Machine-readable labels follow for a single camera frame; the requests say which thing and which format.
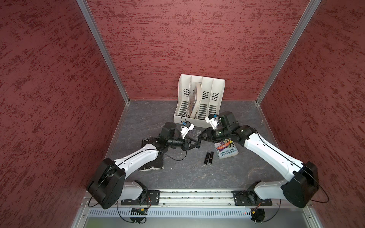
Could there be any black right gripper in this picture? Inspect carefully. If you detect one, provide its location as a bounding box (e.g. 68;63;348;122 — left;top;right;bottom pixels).
197;126;231;142

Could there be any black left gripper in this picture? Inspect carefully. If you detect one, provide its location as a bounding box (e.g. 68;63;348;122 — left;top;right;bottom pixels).
167;134;201;152

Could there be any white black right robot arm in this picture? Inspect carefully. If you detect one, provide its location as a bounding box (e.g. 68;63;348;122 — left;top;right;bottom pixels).
198;111;320;208

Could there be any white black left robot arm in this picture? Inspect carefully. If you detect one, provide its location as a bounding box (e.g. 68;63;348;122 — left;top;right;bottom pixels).
86;121;200;209

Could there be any clear acrylic lipstick organizer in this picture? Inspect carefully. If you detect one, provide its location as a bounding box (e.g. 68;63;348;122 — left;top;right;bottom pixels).
183;129;201;143

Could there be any book standing in file organizer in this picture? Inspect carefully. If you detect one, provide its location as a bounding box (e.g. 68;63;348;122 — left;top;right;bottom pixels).
187;82;202;118

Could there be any white perforated file organizer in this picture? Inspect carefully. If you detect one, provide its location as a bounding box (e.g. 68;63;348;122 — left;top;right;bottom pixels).
174;74;225;128

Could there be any blue storey treehouse book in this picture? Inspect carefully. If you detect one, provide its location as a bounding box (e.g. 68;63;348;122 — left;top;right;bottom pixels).
214;139;239;159

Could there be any black Moon and Sixpence book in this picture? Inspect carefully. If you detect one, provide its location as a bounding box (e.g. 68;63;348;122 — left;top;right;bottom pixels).
139;153;165;172

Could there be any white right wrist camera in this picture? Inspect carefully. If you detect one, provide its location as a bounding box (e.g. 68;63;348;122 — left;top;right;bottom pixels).
205;114;221;130

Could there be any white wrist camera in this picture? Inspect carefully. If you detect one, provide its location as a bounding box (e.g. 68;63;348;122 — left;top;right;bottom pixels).
205;114;221;130
180;121;195;139

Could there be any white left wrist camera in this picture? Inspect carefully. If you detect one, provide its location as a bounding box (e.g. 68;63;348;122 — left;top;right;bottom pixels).
180;121;195;139

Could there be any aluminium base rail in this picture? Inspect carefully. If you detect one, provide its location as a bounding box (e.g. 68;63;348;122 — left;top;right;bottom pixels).
82;188;307;209

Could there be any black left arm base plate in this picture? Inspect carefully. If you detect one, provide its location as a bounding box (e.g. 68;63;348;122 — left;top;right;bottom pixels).
120;190;161;206

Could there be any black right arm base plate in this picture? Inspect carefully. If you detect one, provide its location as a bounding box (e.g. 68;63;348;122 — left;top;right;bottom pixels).
232;190;272;206

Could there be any white ventilated cable duct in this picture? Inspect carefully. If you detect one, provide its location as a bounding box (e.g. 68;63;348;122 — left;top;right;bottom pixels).
88;208;252;219

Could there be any aluminium corner post right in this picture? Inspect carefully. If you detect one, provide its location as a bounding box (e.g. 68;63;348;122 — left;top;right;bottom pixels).
256;0;321;106

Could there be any aluminium corner post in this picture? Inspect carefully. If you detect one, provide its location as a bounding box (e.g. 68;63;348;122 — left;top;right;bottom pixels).
256;0;321;106
77;0;130;105

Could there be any aluminium corner post left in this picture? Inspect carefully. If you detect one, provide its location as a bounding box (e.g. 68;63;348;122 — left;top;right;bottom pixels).
77;0;130;105

